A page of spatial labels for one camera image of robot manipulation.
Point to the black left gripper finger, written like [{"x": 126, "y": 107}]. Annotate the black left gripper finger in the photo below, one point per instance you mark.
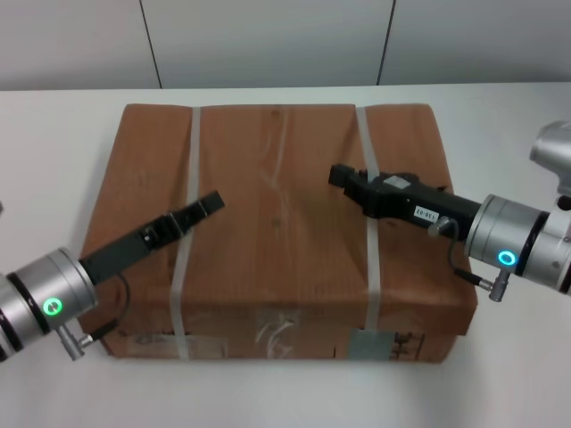
[{"x": 203, "y": 207}]

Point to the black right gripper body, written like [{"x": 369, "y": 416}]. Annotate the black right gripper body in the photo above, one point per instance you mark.
[{"x": 401, "y": 198}]

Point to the brown cardboard box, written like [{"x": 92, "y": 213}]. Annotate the brown cardboard box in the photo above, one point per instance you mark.
[{"x": 290, "y": 267}]

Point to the clear crumpled tape patch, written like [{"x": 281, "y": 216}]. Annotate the clear crumpled tape patch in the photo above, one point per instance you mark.
[{"x": 274, "y": 334}]

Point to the grey tape patch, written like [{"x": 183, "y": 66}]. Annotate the grey tape patch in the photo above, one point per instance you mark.
[{"x": 370, "y": 344}]

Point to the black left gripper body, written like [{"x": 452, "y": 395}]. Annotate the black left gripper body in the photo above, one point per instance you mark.
[{"x": 125, "y": 252}]

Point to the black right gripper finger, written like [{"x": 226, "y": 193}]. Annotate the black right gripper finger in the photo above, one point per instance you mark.
[{"x": 341, "y": 175}]

